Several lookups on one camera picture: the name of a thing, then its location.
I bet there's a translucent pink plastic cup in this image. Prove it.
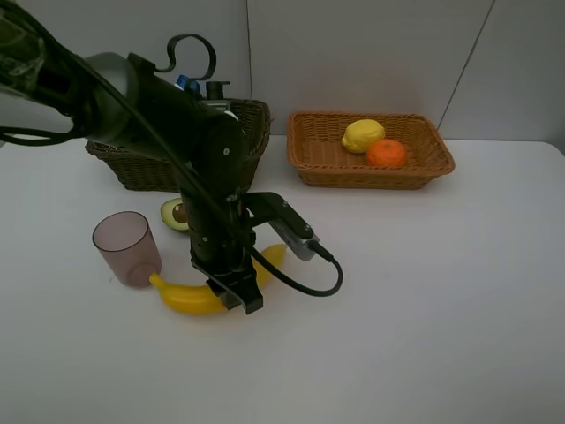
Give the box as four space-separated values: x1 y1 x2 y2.
92 211 162 289

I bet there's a black left camera cable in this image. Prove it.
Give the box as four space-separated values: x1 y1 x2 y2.
0 33 344 298

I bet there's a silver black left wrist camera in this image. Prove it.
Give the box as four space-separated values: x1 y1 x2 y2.
242 192 319 261

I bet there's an orange wicker basket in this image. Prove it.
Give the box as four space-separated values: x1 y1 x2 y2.
287 111 456 190

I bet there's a dark green pump bottle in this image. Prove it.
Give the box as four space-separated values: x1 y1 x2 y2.
200 80 231 112

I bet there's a yellow lemon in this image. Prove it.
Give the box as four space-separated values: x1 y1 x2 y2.
342 119 386 155

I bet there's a dark brown wicker basket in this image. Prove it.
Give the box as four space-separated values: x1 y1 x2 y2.
86 99 271 193

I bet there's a halved avocado with pit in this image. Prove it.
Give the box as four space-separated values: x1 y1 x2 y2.
160 198 189 232

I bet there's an orange mandarin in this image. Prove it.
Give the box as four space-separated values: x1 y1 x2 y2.
365 139 407 168

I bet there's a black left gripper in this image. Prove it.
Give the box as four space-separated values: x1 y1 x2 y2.
191 238 263 314

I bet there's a white bottle blue cap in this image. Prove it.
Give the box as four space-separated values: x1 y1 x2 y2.
175 74 201 95

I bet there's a yellow banana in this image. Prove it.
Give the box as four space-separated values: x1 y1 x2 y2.
149 244 288 316

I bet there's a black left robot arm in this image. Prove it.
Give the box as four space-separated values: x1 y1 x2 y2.
1 1 263 313

